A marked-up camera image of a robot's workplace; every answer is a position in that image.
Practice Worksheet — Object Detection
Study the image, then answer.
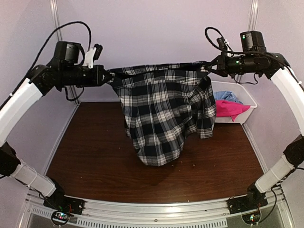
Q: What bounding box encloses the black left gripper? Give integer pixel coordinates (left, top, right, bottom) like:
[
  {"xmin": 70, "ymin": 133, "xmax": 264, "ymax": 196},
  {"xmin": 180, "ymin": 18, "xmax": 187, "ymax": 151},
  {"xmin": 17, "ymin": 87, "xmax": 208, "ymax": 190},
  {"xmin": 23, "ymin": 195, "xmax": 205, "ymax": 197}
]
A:
[{"xmin": 62, "ymin": 65, "xmax": 114, "ymax": 88}]

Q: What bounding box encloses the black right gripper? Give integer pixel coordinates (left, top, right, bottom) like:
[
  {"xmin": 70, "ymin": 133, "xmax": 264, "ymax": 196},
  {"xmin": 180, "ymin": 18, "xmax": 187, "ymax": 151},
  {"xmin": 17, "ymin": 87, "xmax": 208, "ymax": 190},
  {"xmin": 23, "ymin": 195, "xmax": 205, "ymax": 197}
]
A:
[{"xmin": 204, "ymin": 52, "xmax": 261, "ymax": 79}]

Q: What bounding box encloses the black white plaid shirt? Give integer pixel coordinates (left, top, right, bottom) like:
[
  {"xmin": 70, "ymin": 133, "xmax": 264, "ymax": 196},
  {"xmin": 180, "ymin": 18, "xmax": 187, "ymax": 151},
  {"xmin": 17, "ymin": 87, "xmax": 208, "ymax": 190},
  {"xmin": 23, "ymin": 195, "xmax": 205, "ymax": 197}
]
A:
[{"xmin": 109, "ymin": 61, "xmax": 216, "ymax": 166}]

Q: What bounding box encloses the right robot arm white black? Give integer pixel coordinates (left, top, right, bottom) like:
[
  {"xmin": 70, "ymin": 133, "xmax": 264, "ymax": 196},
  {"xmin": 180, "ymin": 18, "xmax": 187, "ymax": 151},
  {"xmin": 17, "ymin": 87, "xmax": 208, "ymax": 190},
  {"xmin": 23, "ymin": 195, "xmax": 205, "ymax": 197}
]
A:
[{"xmin": 205, "ymin": 29, "xmax": 304, "ymax": 210}]

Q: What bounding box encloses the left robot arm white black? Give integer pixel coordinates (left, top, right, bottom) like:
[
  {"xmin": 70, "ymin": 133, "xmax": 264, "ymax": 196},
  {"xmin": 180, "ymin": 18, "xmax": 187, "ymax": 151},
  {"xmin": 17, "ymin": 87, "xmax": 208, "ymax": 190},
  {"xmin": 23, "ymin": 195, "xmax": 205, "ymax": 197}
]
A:
[{"xmin": 0, "ymin": 41, "xmax": 112, "ymax": 211}]

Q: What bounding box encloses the white plastic laundry bin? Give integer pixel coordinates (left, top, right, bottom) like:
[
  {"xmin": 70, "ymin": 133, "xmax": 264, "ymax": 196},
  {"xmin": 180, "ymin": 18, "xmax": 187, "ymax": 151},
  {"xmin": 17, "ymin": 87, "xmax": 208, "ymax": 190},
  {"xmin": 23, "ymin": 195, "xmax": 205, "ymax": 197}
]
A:
[{"xmin": 212, "ymin": 81, "xmax": 257, "ymax": 124}]

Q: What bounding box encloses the light blue garment in bin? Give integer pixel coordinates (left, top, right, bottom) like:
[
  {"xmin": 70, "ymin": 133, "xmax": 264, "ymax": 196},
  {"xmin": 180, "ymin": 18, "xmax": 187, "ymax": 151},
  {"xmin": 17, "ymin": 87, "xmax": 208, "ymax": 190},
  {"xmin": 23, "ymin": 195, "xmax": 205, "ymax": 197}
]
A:
[{"xmin": 213, "ymin": 91, "xmax": 243, "ymax": 104}]

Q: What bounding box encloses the pink cloth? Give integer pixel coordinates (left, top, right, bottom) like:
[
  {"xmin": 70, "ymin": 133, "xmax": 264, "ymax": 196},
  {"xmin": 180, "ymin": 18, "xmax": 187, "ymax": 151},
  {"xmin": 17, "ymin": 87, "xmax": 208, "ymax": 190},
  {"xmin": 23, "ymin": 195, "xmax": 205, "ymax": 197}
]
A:
[{"xmin": 216, "ymin": 100, "xmax": 251, "ymax": 122}]

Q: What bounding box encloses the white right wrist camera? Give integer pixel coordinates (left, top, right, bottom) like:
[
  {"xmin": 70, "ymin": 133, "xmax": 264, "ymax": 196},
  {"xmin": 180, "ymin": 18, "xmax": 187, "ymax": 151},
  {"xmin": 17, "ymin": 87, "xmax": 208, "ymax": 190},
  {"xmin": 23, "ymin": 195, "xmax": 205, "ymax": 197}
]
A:
[{"xmin": 217, "ymin": 37, "xmax": 234, "ymax": 57}]

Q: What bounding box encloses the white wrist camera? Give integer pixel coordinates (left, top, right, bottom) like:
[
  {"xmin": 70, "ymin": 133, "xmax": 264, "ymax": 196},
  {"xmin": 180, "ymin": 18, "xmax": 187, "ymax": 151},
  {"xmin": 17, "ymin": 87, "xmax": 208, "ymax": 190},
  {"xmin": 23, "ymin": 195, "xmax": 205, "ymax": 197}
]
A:
[
  {"xmin": 217, "ymin": 37, "xmax": 234, "ymax": 57},
  {"xmin": 82, "ymin": 44, "xmax": 103, "ymax": 69}
]

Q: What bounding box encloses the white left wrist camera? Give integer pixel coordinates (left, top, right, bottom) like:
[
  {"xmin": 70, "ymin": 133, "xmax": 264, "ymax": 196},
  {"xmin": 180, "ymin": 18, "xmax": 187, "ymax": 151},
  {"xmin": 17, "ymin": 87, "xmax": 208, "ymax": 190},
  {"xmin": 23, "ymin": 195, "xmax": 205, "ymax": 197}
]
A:
[{"xmin": 82, "ymin": 44, "xmax": 103, "ymax": 69}]

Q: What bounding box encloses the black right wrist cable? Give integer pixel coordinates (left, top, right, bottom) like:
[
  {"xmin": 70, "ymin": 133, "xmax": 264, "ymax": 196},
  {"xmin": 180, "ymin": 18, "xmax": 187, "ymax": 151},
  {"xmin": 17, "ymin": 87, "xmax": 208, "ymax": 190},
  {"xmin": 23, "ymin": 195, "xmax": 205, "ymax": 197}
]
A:
[{"xmin": 204, "ymin": 26, "xmax": 238, "ymax": 54}]

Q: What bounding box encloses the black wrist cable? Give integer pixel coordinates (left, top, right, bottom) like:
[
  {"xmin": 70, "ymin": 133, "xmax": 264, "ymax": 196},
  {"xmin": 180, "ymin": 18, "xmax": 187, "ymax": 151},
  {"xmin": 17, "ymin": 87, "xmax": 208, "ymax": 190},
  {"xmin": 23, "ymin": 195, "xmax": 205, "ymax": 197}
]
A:
[
  {"xmin": 28, "ymin": 21, "xmax": 93, "ymax": 74},
  {"xmin": 204, "ymin": 26, "xmax": 238, "ymax": 54}
]

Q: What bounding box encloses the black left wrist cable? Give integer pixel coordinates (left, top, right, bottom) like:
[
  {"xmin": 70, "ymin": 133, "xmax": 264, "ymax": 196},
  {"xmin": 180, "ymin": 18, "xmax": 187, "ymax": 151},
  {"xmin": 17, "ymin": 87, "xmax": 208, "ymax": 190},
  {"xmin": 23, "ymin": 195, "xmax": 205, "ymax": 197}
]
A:
[{"xmin": 28, "ymin": 21, "xmax": 93, "ymax": 74}]

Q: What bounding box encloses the right aluminium frame post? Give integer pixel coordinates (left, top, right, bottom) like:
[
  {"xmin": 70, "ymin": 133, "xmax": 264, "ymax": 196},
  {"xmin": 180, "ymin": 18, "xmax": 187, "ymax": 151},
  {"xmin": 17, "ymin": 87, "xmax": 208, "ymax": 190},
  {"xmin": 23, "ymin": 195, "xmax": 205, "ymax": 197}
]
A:
[{"xmin": 247, "ymin": 0, "xmax": 259, "ymax": 31}]

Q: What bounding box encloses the aluminium frame post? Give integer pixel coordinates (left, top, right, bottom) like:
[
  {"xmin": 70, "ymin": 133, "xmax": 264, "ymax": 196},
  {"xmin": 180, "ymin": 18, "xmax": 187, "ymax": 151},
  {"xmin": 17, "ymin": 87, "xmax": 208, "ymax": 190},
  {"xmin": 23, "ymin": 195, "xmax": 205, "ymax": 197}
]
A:
[
  {"xmin": 49, "ymin": 0, "xmax": 76, "ymax": 99},
  {"xmin": 247, "ymin": 0, "xmax": 259, "ymax": 31}
]

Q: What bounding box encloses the left aluminium frame post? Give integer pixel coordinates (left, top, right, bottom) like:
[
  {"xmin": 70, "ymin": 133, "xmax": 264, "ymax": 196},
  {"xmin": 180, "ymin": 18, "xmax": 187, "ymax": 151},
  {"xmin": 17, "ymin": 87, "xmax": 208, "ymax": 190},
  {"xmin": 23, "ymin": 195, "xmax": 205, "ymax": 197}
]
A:
[{"xmin": 49, "ymin": 0, "xmax": 76, "ymax": 99}]

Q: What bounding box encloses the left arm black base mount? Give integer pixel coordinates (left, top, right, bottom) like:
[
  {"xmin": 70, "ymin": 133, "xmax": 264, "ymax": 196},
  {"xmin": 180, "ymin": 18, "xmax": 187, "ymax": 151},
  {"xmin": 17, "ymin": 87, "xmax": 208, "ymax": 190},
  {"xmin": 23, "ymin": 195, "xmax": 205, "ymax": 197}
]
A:
[{"xmin": 40, "ymin": 196, "xmax": 85, "ymax": 227}]

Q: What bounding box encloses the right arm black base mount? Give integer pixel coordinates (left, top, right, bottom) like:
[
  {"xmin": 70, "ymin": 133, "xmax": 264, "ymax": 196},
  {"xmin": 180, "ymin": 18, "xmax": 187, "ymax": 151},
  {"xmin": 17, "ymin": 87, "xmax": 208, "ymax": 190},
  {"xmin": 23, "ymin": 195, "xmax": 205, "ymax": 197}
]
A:
[{"xmin": 226, "ymin": 193, "xmax": 269, "ymax": 227}]

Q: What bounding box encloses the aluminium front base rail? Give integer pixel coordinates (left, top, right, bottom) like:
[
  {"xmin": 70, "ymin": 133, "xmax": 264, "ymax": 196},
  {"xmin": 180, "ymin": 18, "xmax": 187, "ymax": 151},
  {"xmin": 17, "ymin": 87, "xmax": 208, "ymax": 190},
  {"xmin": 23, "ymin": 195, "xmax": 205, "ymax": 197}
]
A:
[{"xmin": 20, "ymin": 186, "xmax": 292, "ymax": 228}]

